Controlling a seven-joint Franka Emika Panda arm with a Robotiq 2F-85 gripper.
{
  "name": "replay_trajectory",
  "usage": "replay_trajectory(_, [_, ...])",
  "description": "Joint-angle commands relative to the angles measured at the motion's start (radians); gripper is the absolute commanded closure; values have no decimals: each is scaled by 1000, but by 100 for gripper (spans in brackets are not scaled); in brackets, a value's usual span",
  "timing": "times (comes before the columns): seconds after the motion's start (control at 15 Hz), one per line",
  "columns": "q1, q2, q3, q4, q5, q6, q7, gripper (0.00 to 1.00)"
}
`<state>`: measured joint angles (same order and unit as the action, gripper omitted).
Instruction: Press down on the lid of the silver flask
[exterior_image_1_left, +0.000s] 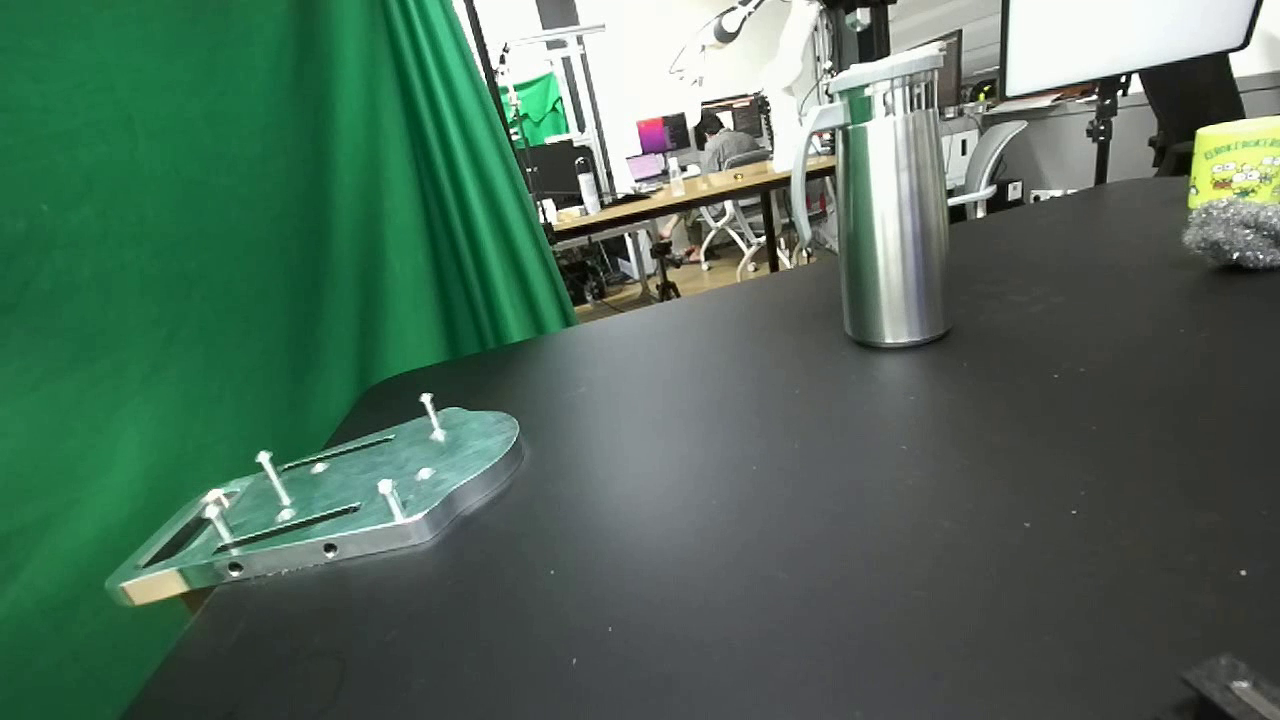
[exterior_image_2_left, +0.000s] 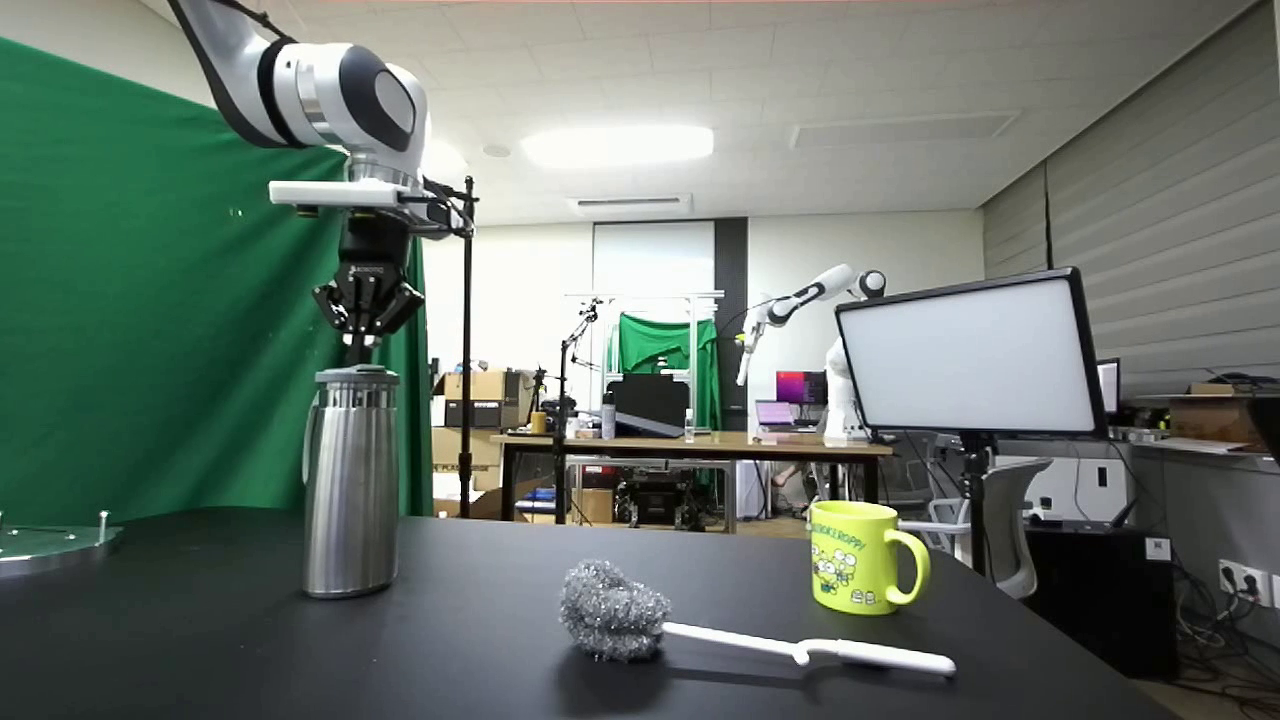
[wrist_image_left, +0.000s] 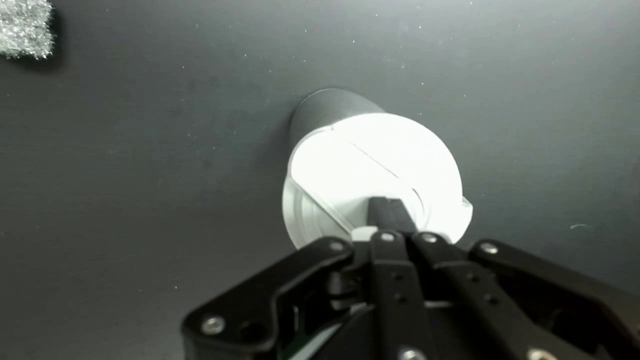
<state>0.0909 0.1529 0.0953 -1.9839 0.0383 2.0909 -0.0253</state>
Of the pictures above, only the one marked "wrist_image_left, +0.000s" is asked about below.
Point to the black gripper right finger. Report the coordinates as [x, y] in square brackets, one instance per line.
[520, 292]

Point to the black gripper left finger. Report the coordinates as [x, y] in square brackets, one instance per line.
[292, 292]

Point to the white flask lid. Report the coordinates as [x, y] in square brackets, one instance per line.
[360, 172]

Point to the silver metal flask body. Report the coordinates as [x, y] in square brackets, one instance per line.
[326, 112]

